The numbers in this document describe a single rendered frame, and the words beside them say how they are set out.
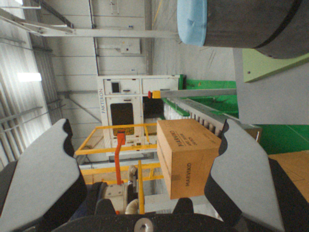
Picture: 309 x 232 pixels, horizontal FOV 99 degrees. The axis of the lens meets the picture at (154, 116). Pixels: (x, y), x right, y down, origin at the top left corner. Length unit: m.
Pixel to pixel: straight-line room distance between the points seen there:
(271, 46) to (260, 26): 0.08
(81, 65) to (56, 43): 1.74
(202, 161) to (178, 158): 0.17
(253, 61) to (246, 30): 0.23
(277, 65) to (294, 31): 0.12
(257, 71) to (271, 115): 0.14
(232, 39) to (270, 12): 0.06
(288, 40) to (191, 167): 0.80
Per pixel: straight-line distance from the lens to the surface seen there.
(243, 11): 0.31
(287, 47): 0.42
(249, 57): 0.57
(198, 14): 0.29
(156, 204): 2.13
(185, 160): 0.94
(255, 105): 0.57
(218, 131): 1.14
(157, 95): 1.24
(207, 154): 0.98
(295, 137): 1.43
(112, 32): 3.64
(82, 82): 10.12
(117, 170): 0.80
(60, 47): 10.58
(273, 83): 0.53
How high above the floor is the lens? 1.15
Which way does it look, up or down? 7 degrees down
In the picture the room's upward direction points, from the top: 93 degrees counter-clockwise
